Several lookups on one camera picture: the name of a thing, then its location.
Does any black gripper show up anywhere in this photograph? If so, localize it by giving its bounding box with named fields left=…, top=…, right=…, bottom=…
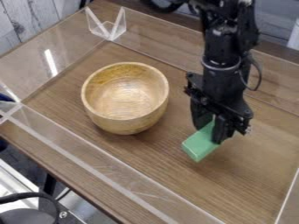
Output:
left=185, top=59, right=254, bottom=144

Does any green rectangular block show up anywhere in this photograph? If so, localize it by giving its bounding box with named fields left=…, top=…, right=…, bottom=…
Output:
left=182, top=121, right=219, bottom=162

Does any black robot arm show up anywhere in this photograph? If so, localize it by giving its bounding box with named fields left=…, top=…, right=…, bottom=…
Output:
left=141, top=0, right=261, bottom=144

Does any brown wooden bowl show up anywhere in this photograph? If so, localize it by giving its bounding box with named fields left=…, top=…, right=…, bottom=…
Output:
left=81, top=62, right=170, bottom=135

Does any black table leg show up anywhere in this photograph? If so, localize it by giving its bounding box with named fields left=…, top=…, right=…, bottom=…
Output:
left=43, top=174, right=58, bottom=196

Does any blue object at left edge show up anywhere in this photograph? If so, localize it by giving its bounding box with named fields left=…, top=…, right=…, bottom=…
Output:
left=0, top=93, right=15, bottom=102

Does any clear acrylic corner bracket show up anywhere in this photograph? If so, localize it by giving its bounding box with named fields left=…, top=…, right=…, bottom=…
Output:
left=85, top=7, right=127, bottom=41

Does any black cable loop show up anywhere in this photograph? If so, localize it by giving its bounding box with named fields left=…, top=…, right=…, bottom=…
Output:
left=0, top=191, right=62, bottom=224

